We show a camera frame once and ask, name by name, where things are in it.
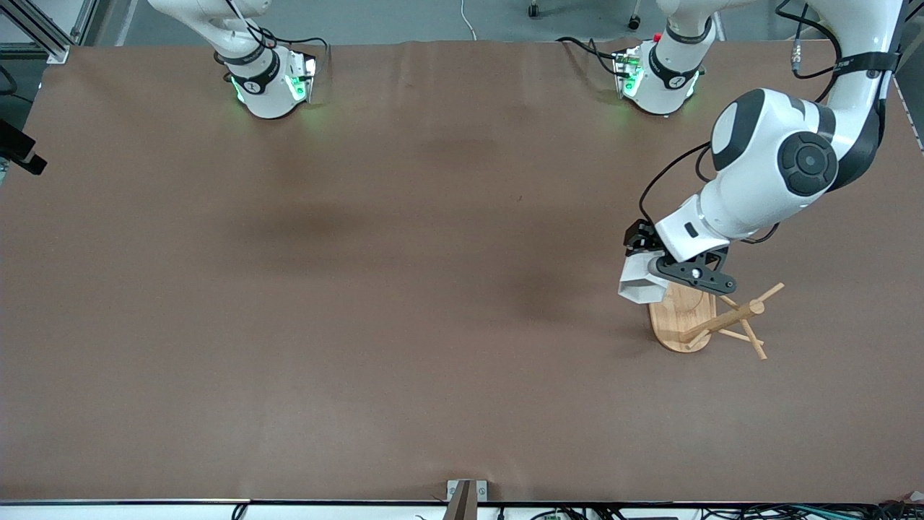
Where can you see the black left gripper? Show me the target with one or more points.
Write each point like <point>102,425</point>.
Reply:
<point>639,236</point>

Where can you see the white faceted cup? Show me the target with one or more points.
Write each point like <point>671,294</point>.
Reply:
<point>637,285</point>

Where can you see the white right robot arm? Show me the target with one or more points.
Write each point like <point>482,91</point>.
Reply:
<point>267,94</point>

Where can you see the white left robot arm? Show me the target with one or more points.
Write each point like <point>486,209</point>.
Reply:
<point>765,166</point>

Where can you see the bamboo cup rack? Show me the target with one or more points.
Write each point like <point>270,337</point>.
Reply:
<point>682,325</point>

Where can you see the brown table cover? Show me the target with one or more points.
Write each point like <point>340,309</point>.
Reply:
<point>447,325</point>

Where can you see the slanted aluminium frame profile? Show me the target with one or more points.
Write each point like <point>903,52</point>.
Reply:
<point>40,35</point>

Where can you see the upright aluminium frame profile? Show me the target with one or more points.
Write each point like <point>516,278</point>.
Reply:
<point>85,22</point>

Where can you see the metal edge bracket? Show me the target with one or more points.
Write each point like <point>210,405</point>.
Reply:
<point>482,491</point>

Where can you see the brown post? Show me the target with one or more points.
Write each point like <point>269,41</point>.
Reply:
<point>460,505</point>

